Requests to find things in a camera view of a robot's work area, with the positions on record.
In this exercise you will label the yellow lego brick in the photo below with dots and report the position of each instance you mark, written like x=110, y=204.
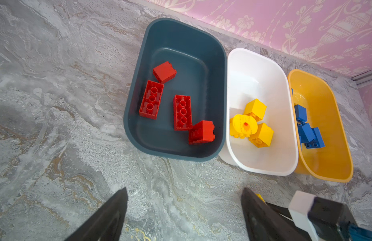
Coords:
x=259, y=196
x=263, y=136
x=255, y=109

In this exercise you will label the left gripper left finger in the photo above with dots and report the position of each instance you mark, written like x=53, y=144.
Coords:
x=106, y=223

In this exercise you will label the blue lego brick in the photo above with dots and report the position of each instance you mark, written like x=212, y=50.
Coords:
x=306, y=133
x=317, y=142

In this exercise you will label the small red lego brick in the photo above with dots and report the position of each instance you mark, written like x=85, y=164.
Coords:
x=164, y=72

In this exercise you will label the long red lego brick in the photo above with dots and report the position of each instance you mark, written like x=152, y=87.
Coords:
x=151, y=100

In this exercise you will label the dark teal container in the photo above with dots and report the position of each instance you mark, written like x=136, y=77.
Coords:
x=200, y=62

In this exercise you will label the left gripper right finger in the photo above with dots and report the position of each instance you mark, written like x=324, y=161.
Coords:
x=263, y=223

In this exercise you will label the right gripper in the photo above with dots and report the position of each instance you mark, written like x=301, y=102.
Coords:
x=333, y=221

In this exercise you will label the yellow tape roll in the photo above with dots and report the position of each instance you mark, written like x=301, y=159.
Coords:
x=242, y=126

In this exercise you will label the yellow container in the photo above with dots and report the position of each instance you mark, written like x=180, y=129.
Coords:
x=332, y=162

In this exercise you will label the white container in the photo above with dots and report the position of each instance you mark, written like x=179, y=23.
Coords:
x=252, y=76

